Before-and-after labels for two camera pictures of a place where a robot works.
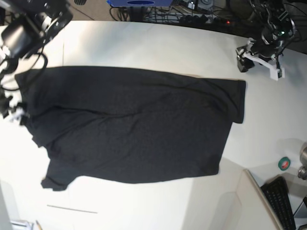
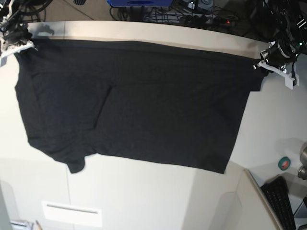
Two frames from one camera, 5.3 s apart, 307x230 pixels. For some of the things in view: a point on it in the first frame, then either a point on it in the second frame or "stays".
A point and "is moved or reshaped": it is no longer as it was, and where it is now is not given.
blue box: [141, 3] stays
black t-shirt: [128, 126] is moved or reshaped
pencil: [39, 226] stays
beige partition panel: [255, 212] stays
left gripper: [20, 110] to [17, 32]
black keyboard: [277, 192] stays
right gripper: [265, 50] to [277, 54]
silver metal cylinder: [302, 173] stays
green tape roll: [284, 163] stays
